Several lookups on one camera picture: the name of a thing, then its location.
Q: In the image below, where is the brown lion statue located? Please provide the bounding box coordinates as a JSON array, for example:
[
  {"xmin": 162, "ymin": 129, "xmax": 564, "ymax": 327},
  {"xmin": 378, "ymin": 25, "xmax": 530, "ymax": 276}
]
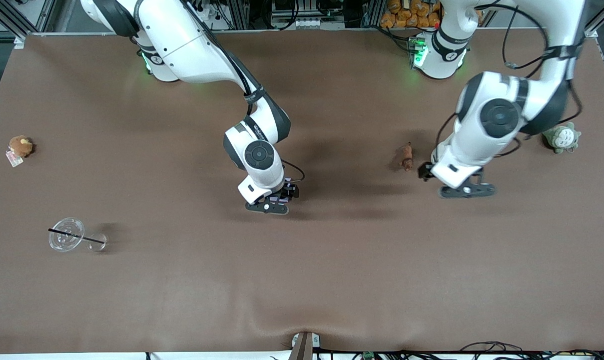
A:
[{"xmin": 399, "ymin": 142, "xmax": 415, "ymax": 172}]

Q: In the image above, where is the brown table cloth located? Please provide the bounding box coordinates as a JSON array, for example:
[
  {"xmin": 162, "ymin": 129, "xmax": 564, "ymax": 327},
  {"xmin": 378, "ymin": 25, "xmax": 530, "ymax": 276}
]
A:
[{"xmin": 0, "ymin": 30, "xmax": 604, "ymax": 355}]

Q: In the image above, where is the green grey totoro plush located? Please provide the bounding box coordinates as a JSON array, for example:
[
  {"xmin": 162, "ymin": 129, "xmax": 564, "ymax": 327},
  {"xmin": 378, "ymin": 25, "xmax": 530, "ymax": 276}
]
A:
[{"xmin": 542, "ymin": 122, "xmax": 581, "ymax": 155}]

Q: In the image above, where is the black straw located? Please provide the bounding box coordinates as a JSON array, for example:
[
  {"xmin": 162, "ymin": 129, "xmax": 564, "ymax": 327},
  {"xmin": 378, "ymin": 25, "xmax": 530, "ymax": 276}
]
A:
[{"xmin": 48, "ymin": 228, "xmax": 106, "ymax": 245}]

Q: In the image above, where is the clear plastic cup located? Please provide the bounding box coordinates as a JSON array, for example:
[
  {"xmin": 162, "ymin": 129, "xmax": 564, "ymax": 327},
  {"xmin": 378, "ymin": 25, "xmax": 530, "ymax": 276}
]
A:
[{"xmin": 48, "ymin": 217, "xmax": 109, "ymax": 253}]

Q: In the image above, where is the brown plush with tag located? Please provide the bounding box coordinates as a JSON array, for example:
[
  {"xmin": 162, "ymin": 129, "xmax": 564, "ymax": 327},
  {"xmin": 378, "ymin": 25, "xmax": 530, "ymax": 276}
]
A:
[{"xmin": 5, "ymin": 135, "xmax": 35, "ymax": 168}]

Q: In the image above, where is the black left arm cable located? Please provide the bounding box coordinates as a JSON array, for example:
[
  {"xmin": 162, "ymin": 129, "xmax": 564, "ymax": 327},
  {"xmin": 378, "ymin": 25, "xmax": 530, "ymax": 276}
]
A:
[{"xmin": 474, "ymin": 0, "xmax": 583, "ymax": 126}]

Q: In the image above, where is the metal table clamp bracket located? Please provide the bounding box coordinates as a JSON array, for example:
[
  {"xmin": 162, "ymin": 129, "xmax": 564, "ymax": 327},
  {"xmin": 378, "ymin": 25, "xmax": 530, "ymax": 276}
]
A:
[{"xmin": 292, "ymin": 331, "xmax": 320, "ymax": 360}]

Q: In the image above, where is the black floor cable bundle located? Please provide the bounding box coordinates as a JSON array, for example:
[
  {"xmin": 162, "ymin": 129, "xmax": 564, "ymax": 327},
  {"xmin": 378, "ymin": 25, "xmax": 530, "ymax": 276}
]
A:
[{"xmin": 312, "ymin": 341, "xmax": 604, "ymax": 360}]

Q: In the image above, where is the aluminium frame profile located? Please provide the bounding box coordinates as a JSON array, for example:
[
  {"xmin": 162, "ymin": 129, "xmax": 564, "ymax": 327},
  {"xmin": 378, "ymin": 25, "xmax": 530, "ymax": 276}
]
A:
[
  {"xmin": 583, "ymin": 0, "xmax": 604, "ymax": 38},
  {"xmin": 0, "ymin": 0, "xmax": 35, "ymax": 40}
]

